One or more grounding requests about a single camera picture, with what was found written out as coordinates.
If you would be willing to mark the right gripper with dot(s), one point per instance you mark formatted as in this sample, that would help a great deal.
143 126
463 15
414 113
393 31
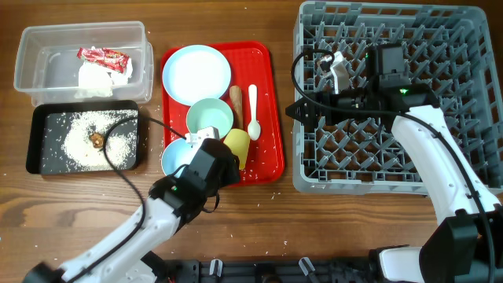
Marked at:
313 112

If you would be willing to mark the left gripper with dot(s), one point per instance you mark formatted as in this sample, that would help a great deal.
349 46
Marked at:
232 170

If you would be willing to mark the yellow plastic cup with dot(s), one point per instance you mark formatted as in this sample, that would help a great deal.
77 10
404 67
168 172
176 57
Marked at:
238 142

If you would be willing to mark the small light blue bowl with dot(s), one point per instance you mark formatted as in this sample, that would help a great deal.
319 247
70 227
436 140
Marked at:
176 154

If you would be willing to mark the mint green bowl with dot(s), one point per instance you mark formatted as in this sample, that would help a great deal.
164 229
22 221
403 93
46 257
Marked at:
210 112

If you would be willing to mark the white plastic spoon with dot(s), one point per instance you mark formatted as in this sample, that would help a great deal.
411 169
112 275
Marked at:
254 129

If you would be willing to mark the brown carrot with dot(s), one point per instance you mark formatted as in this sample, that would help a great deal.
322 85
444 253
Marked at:
236 100

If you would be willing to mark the large light blue plate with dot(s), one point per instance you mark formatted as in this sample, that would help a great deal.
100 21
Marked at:
194 73

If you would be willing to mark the brown food scrap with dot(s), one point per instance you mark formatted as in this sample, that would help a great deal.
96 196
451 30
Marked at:
97 140

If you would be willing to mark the red snack wrapper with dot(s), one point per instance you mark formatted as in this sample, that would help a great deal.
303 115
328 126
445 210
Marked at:
105 57

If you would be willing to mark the white napkin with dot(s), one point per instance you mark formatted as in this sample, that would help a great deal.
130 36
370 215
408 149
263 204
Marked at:
98 81

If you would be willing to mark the white rice pile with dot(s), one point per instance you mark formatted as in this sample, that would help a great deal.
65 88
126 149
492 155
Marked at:
66 145

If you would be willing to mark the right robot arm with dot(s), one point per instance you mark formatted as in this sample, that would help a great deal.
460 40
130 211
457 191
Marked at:
467 243

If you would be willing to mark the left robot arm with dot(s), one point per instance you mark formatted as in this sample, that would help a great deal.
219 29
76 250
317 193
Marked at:
173 202

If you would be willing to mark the grey dishwasher rack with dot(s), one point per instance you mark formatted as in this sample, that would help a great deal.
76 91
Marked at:
445 47

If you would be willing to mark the red serving tray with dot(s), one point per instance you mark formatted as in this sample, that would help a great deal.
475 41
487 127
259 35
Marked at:
249 64

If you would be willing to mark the black plastic tray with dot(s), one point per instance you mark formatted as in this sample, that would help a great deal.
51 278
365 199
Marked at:
40 113

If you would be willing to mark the clear plastic bin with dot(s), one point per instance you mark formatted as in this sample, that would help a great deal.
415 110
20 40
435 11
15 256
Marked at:
47 66

